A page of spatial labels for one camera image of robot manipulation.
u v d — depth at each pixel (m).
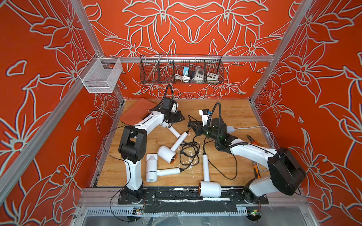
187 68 0.85
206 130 0.71
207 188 0.72
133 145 0.52
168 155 0.83
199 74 0.91
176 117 0.84
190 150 0.90
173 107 0.86
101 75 0.94
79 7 0.70
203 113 0.72
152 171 0.76
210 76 0.95
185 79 0.85
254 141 0.92
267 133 1.00
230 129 0.98
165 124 0.81
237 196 0.73
